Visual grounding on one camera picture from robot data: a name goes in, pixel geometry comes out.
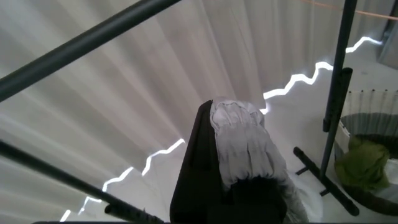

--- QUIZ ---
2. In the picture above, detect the pink clothes hanger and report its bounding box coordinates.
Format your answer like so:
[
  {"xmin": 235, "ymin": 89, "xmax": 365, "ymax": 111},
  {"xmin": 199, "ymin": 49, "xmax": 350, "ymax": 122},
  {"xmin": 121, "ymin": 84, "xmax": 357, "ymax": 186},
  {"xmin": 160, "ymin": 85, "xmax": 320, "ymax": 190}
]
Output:
[{"xmin": 297, "ymin": 0, "xmax": 398, "ymax": 22}]

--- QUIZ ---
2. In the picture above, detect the green garment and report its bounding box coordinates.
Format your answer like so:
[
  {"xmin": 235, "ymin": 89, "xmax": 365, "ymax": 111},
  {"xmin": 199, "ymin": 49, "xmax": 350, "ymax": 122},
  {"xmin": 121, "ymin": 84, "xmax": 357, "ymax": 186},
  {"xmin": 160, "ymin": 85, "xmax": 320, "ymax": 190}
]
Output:
[{"xmin": 333, "ymin": 136, "xmax": 391, "ymax": 193}]

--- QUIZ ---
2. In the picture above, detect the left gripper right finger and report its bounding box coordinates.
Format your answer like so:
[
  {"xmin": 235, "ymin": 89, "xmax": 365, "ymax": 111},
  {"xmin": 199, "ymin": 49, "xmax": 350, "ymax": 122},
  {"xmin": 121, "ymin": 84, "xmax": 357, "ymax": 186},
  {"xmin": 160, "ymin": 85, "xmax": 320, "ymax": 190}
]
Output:
[{"xmin": 222, "ymin": 176, "xmax": 288, "ymax": 223}]

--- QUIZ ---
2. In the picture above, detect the white laundry basket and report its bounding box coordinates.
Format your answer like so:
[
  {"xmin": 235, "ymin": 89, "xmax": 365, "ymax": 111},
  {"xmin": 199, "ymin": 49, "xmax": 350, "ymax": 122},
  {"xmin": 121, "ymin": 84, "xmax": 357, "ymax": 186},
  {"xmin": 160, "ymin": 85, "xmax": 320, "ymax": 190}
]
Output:
[{"xmin": 333, "ymin": 89, "xmax": 398, "ymax": 217}]

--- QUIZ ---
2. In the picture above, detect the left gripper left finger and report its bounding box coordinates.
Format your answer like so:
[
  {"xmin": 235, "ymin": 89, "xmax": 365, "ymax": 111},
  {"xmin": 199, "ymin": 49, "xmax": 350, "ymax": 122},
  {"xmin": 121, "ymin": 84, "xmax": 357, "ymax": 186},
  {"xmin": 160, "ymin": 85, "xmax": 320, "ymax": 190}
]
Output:
[{"xmin": 170, "ymin": 100, "xmax": 225, "ymax": 223}]

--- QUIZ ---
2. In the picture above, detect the white curtain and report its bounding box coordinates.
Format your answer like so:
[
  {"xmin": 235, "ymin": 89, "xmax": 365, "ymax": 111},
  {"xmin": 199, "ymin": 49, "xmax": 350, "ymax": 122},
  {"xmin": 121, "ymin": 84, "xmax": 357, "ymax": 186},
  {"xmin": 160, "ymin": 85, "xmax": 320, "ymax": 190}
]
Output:
[{"xmin": 0, "ymin": 0, "xmax": 398, "ymax": 224}]

